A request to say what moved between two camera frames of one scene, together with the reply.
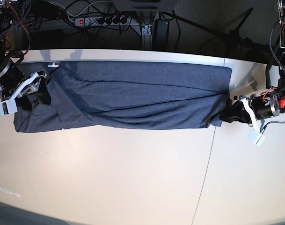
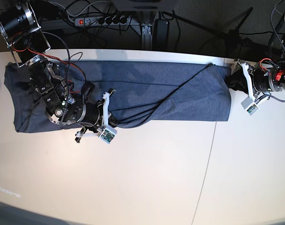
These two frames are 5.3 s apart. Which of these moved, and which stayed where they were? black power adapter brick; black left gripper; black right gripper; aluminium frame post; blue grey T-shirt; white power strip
Moved: black right gripper; blue grey T-shirt; black left gripper
Stayed: black power adapter brick; aluminium frame post; white power strip
